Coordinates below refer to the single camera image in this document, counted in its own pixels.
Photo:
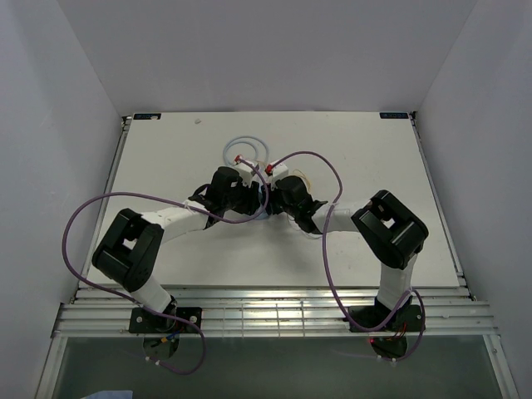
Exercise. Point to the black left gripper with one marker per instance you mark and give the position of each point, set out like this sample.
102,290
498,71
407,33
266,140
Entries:
252,202

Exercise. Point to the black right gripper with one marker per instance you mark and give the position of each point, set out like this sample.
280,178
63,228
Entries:
272,193

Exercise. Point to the round blue power socket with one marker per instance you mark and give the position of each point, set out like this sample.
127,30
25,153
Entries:
263,197

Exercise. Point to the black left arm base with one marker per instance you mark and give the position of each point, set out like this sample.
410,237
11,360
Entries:
161,336

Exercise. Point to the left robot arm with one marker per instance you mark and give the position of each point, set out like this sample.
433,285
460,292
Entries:
129,248

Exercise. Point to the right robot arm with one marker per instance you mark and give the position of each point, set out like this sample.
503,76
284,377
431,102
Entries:
393,233

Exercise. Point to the left blue corner label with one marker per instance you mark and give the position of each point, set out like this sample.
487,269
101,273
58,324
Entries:
146,116

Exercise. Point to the blue corner label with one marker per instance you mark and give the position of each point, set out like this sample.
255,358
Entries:
393,115
146,116

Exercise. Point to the right blue corner label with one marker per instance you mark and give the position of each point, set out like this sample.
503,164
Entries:
393,115

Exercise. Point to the blue cloth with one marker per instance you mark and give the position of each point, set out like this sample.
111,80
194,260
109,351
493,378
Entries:
112,394

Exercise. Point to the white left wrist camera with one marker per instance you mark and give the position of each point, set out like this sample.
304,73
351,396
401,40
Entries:
247,170

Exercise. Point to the aluminium table edge rail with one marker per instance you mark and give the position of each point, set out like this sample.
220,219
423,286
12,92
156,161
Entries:
228,312

